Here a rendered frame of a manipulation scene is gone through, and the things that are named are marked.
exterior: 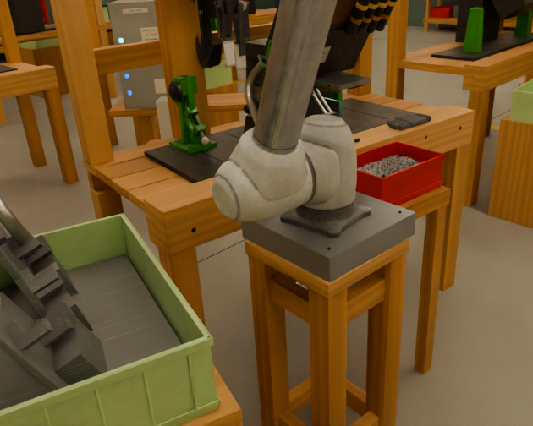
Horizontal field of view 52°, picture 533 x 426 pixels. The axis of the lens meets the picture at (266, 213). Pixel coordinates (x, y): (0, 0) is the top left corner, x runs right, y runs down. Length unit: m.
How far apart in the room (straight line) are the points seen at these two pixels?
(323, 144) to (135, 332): 0.60
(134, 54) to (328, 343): 1.36
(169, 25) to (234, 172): 1.11
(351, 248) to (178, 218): 0.57
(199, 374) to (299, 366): 1.37
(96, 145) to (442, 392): 1.61
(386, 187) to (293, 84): 0.75
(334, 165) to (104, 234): 0.63
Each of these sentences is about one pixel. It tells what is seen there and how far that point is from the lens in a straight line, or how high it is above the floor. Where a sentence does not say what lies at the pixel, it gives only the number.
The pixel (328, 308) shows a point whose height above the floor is 0.78.
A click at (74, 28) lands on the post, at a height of 1.37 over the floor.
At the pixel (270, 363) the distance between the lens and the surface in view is 1.70.
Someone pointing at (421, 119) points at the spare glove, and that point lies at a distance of 2.32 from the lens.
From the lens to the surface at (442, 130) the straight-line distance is 2.41.
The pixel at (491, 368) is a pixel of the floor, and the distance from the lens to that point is 2.47.
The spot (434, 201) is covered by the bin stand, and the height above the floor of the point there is 0.78.
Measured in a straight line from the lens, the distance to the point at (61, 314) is 1.16.
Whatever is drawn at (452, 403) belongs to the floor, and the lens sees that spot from 2.28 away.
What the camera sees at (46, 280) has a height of 1.01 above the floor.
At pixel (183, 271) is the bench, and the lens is 1.74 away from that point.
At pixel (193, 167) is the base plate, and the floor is 0.90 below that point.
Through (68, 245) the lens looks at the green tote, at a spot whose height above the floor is 0.91.
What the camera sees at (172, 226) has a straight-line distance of 1.65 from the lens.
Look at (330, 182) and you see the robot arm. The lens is 1.33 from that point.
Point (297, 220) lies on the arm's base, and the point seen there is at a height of 0.93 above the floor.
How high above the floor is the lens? 1.57
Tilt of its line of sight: 26 degrees down
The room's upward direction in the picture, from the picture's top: 4 degrees counter-clockwise
